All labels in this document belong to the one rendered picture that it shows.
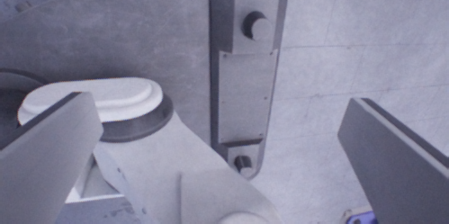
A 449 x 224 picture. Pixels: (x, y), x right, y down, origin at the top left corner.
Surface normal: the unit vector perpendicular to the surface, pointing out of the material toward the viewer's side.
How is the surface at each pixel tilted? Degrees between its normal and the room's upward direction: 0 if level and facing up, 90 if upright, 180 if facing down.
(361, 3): 0
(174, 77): 0
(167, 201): 90
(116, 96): 90
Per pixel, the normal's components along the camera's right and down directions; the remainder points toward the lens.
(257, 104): 0.20, 0.51
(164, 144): 0.02, -0.86
